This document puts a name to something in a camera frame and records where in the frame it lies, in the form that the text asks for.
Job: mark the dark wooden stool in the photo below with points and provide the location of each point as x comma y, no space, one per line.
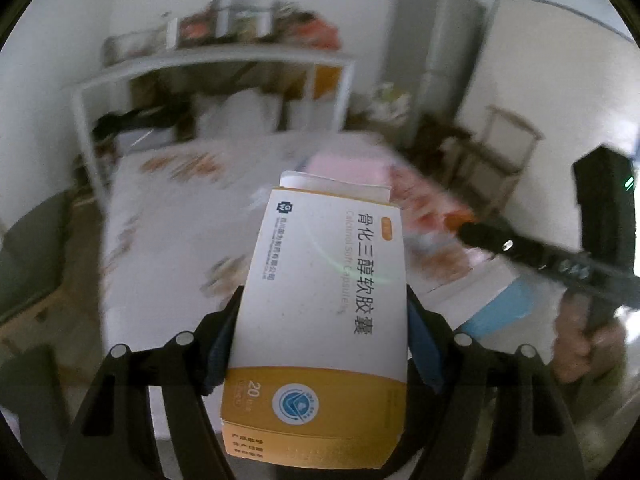
442,135

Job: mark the black bag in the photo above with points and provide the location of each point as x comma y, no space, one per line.
125,122

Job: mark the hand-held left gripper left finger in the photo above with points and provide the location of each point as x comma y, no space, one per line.
220,360

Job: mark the orange red packet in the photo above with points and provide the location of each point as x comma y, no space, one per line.
430,210

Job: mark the white plastic bag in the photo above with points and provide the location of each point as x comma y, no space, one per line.
392,100

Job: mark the white and orange medicine box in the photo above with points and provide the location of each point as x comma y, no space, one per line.
320,320

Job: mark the red bag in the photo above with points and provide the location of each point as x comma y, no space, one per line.
320,32

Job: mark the white metal-frame table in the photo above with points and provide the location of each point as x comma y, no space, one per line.
210,62

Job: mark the grey refrigerator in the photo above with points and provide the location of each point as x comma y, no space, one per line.
430,55

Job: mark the person's right hand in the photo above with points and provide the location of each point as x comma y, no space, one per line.
580,345

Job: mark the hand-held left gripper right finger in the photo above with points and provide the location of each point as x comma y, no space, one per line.
425,345

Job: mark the glass container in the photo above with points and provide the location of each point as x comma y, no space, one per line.
132,47

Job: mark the pink packet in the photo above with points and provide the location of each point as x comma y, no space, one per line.
350,172

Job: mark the silver rice cooker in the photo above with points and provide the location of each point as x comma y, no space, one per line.
245,17

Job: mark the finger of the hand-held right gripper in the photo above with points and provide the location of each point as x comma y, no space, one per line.
530,250

